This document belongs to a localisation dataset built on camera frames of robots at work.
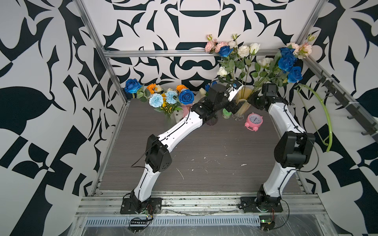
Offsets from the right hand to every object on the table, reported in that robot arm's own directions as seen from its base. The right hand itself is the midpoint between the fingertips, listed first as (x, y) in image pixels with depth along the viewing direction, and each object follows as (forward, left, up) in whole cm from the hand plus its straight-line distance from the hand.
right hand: (250, 96), depth 92 cm
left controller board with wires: (-63, +64, -25) cm, 93 cm away
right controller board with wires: (-62, +2, -22) cm, 66 cm away
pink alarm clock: (-5, -7, -20) cm, 22 cm away
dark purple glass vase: (-5, +22, -19) cm, 30 cm away
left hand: (-11, +14, +14) cm, 23 cm away
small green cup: (+1, +12, -19) cm, 22 cm away
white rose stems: (+10, +6, +13) cm, 17 cm away
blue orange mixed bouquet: (-16, +48, +13) cm, 52 cm away
